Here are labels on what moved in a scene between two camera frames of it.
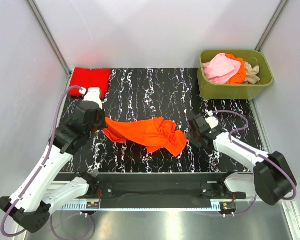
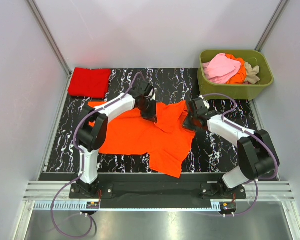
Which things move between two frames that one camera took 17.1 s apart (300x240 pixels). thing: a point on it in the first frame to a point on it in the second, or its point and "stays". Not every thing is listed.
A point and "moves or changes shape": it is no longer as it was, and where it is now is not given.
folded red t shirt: [87, 78] stays
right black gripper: [190, 137] to [187, 125]
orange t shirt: [151, 134] moves or changes shape
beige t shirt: [251, 73] stays
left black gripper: [103, 125] to [152, 115]
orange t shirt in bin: [241, 76] stays
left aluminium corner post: [42, 25] stays
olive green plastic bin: [233, 74] stays
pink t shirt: [220, 69] stays
